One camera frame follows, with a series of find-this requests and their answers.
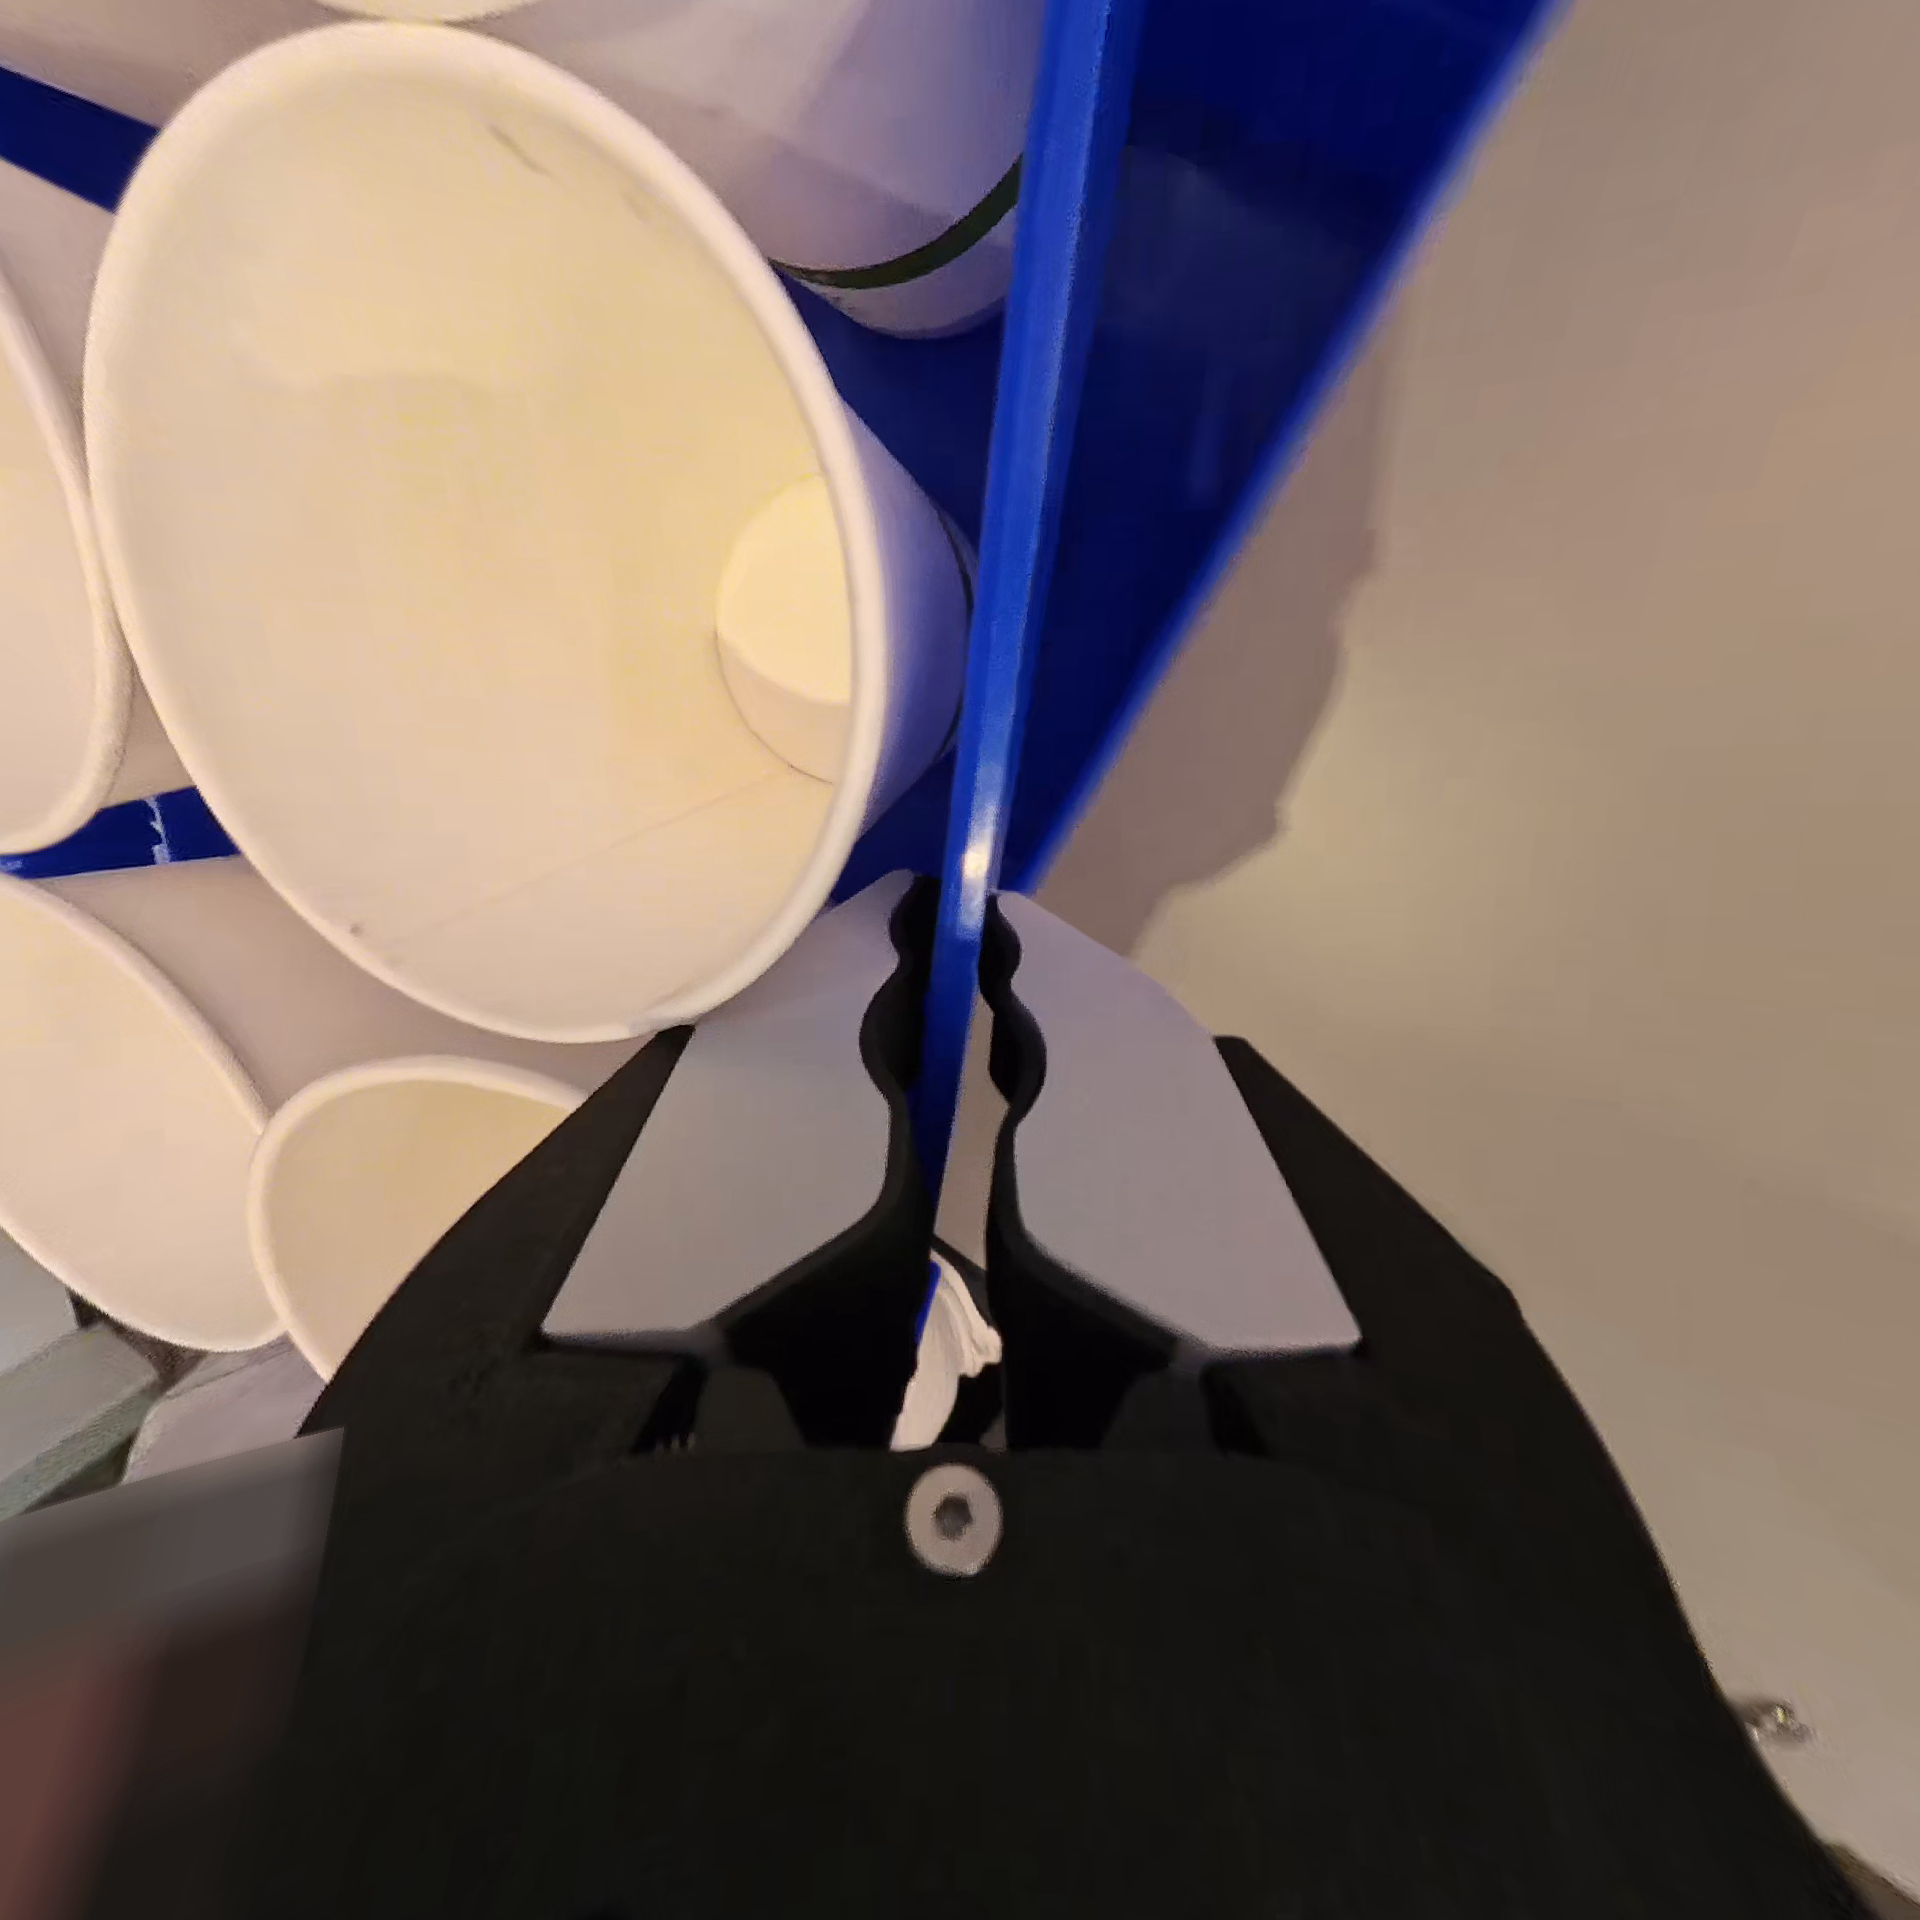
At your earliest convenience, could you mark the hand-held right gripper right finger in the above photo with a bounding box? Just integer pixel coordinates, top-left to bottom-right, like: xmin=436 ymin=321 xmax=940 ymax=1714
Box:
xmin=956 ymin=886 xmax=1365 ymax=1456

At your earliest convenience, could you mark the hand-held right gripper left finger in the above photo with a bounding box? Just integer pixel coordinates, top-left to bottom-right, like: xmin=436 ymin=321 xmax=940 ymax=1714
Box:
xmin=546 ymin=878 xmax=969 ymax=1456

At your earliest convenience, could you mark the blue plastic bin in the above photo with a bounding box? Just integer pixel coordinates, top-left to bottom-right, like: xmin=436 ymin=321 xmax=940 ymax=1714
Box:
xmin=0 ymin=0 xmax=1571 ymax=1202

